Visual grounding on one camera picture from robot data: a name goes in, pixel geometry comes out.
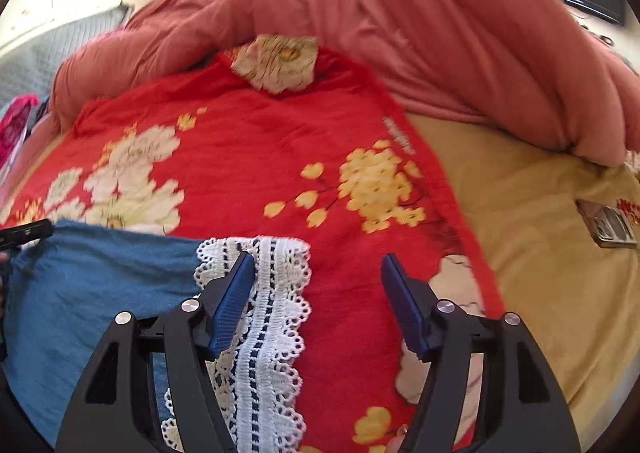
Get blue denim lace-trimmed pants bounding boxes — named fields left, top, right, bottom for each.
left=2, top=221, right=311, bottom=452

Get magenta folded clothes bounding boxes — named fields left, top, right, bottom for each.
left=0, top=94, right=39, bottom=166

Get beige bed sheet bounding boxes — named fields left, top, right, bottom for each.
left=409, top=114, right=639, bottom=447

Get grey quilted headboard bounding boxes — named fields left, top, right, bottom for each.
left=1, top=3, right=134, bottom=107

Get small grey device on bed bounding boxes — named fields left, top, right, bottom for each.
left=575, top=199, right=638, bottom=248

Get red floral blanket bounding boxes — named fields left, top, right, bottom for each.
left=1, top=48, right=502, bottom=452

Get pink quilted comforter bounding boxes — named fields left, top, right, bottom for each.
left=50, top=0, right=639, bottom=167

